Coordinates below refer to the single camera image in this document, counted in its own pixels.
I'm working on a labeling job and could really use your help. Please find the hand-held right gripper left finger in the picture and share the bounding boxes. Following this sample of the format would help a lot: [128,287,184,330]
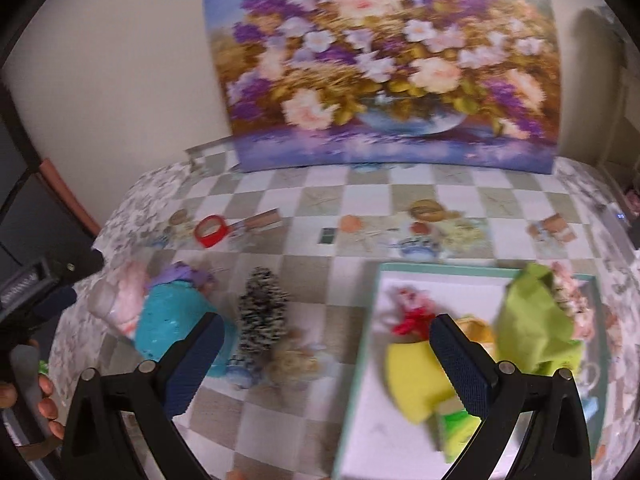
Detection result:
[60,311,226,480]

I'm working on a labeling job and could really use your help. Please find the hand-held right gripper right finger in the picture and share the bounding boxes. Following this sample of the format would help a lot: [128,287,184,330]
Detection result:
[430,312,593,480]

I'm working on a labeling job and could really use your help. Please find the yellow rectangular sponge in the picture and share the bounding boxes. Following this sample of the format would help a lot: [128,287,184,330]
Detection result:
[385,342,463,426]

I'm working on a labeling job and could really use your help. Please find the white tray with mint rim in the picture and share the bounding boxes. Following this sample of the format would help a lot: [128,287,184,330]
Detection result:
[332,260,613,480]

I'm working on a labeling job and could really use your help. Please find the teal soft cube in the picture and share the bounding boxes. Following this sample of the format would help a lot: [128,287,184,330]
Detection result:
[134,280,238,378]

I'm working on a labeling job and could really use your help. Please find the purple soft toy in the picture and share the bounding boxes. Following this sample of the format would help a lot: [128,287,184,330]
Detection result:
[155,261,218,293]

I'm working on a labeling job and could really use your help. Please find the person's left hand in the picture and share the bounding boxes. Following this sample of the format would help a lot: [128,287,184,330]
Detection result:
[29,340,67,442]

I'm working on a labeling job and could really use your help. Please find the pink red fabric flower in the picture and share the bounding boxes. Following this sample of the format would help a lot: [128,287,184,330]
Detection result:
[387,285,438,338]

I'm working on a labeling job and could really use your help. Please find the dark cabinet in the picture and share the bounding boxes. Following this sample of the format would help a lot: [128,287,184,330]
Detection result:
[0,80,101,281]

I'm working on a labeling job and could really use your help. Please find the reddish brown wooden bar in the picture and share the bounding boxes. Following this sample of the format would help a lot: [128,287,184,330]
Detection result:
[40,158,101,233]

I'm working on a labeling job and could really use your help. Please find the pink striped fluffy cloth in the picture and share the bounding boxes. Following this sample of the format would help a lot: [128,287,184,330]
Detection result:
[107,260,151,341]

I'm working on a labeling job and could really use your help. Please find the black white speckled fluffy cloth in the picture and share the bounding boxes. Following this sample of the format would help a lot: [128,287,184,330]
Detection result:
[230,266,291,366]

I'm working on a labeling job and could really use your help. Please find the green cloth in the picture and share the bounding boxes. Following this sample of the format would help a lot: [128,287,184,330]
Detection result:
[495,262,586,376]

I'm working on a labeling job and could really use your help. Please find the beige fluffy cloth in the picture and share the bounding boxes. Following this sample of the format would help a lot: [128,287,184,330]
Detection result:
[267,335,321,386]

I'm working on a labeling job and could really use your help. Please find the red tape roll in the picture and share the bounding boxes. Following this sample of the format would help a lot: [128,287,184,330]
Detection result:
[194,214,231,249]

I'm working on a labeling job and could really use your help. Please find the checked plastic table cover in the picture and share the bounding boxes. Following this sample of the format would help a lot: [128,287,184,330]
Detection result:
[95,137,621,480]

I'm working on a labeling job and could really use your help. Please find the dark object with light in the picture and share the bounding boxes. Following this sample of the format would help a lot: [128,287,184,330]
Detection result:
[600,160,640,251]

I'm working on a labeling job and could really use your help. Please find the flower painting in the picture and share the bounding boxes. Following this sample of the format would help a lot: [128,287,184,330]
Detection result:
[201,0,561,176]

